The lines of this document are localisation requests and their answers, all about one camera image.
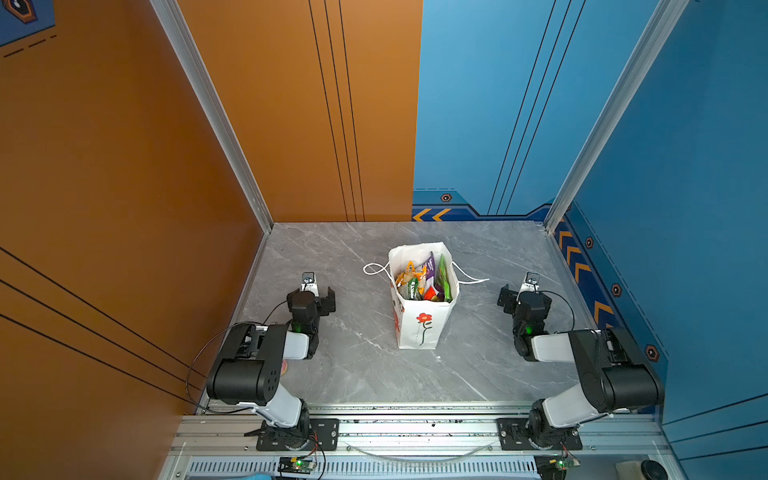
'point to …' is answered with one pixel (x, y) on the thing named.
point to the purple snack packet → (430, 277)
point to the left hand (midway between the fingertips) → (314, 286)
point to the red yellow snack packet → (429, 293)
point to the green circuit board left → (290, 464)
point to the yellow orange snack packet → (411, 272)
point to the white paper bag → (418, 322)
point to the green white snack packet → (413, 287)
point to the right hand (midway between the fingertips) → (520, 288)
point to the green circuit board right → (555, 466)
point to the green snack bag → (447, 286)
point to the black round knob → (652, 470)
